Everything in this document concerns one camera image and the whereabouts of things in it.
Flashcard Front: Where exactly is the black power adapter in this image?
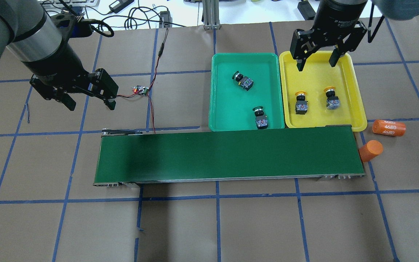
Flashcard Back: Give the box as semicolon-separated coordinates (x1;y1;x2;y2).
159;11;172;28

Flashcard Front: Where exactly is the green tray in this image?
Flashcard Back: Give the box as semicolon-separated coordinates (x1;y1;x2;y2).
208;53;285;131

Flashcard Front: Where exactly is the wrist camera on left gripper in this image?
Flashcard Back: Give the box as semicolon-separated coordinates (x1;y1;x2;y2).
55;13;115;39

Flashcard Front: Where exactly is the orange cylinder with white numbers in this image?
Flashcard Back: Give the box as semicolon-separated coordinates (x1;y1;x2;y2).
371;119;406;136

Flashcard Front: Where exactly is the green conveyor belt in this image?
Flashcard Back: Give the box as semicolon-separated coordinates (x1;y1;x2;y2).
93;126;364;186

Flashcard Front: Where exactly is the lone green push button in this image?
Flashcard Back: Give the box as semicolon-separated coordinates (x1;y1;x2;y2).
252;106;269;130

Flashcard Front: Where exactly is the red black power wire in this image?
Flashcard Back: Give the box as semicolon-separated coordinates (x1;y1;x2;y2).
117;27;170;134

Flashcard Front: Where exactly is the plain orange cylinder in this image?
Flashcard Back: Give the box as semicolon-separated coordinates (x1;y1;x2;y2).
359;140;384;163

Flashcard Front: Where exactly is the yellow push button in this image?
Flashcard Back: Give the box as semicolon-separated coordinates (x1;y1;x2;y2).
324;86;341;110
295;91;308;115

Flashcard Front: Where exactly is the aluminium frame post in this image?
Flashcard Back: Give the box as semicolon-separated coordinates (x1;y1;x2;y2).
202;0;221;31

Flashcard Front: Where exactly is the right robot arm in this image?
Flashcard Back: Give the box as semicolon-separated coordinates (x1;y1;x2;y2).
290;0;419;71

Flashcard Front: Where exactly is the yellow tray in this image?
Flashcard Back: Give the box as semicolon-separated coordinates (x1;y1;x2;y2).
279;51;367;132

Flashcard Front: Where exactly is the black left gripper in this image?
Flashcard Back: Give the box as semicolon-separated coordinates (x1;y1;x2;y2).
29;51;119;111

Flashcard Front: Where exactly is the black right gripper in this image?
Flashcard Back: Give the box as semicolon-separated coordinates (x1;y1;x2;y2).
290;19;368;72

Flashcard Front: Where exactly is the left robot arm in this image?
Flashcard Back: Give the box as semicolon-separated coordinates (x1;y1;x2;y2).
0;0;118;111

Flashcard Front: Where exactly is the small controller circuit board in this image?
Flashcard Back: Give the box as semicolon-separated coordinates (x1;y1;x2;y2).
132;85;150;96

